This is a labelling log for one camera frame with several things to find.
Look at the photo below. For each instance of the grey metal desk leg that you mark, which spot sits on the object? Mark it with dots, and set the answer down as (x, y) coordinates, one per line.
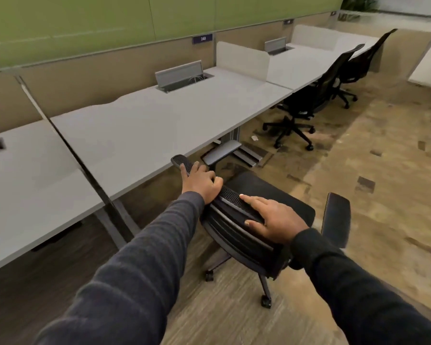
(118, 222)
(246, 152)

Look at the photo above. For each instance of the black mesh office chair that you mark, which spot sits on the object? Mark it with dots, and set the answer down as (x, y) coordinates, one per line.
(237, 240)
(362, 62)
(309, 93)

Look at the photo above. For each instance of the person's left hand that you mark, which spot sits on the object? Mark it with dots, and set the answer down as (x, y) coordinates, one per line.
(200, 185)

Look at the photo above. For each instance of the person's left forearm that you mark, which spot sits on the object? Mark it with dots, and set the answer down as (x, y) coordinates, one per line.
(140, 273)

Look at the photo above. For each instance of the black desk divider bar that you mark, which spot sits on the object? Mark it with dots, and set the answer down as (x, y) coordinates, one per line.
(68, 143)

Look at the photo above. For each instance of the blue desk number sign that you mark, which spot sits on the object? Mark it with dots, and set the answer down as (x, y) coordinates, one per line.
(202, 38)

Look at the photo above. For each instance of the person's left little finger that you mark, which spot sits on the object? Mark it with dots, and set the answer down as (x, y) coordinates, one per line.
(184, 171)

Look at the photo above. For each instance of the beige partition panel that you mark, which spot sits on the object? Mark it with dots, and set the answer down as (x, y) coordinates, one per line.
(93, 86)

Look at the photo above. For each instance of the green partition panel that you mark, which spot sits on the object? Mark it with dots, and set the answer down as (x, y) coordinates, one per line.
(93, 25)

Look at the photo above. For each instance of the white desk divider screen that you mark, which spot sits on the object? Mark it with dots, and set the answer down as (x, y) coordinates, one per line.
(240, 61)
(314, 36)

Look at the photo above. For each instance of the person's right hand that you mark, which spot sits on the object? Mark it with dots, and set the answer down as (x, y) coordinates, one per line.
(280, 222)

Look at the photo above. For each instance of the green potted plant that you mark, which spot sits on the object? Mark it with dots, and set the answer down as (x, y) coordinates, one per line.
(359, 3)

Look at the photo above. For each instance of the person's right forearm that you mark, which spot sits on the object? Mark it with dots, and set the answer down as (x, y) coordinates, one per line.
(352, 298)

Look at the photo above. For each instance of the person's right thumb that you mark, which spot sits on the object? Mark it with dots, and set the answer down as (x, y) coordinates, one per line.
(254, 222)

